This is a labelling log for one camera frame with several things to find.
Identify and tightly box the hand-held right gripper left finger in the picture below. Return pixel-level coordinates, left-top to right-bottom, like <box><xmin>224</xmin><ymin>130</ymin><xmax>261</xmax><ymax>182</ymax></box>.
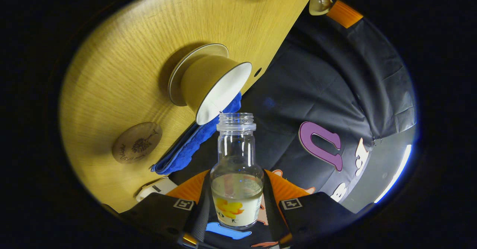
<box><xmin>119</xmin><ymin>170</ymin><xmax>211</xmax><ymax>248</ymax></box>

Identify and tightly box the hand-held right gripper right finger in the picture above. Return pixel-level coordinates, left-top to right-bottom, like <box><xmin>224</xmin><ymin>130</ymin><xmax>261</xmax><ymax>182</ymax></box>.
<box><xmin>263</xmin><ymin>170</ymin><xmax>358</xmax><ymax>248</ymax></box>

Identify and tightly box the round wooden coaster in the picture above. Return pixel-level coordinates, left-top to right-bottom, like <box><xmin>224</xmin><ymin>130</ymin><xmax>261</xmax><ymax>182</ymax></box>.
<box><xmin>112</xmin><ymin>122</ymin><xmax>163</xmax><ymax>164</ymax></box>

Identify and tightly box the black backdrop cloth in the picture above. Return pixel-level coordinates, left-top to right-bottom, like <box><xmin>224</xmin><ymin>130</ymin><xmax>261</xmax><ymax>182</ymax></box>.
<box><xmin>170</xmin><ymin>3</ymin><xmax>417</xmax><ymax>248</ymax></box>

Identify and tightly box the blue folded towel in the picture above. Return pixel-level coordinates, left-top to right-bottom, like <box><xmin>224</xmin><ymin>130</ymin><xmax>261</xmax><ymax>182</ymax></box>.
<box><xmin>151</xmin><ymin>92</ymin><xmax>242</xmax><ymax>176</ymax></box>

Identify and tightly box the cream ceramic saucer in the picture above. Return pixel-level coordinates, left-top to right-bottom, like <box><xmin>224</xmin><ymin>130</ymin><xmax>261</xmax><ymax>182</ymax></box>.
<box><xmin>168</xmin><ymin>43</ymin><xmax>230</xmax><ymax>107</ymax></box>

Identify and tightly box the clear glass water bottle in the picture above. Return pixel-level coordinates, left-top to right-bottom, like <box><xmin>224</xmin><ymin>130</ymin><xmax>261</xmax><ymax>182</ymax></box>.
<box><xmin>209</xmin><ymin>113</ymin><xmax>265</xmax><ymax>230</ymax></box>

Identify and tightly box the cream teacup lid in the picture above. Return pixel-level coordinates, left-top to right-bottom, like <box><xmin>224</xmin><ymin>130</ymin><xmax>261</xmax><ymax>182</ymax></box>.
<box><xmin>309</xmin><ymin>0</ymin><xmax>333</xmax><ymax>16</ymax></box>

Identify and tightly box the cream white toaster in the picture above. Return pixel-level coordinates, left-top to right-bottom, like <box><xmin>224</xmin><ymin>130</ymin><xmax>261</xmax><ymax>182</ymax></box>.
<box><xmin>135</xmin><ymin>177</ymin><xmax>179</xmax><ymax>202</ymax></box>

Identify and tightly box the cream ceramic teacup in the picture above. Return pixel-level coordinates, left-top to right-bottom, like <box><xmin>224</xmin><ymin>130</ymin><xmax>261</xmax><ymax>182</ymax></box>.
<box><xmin>181</xmin><ymin>55</ymin><xmax>253</xmax><ymax>126</ymax></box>

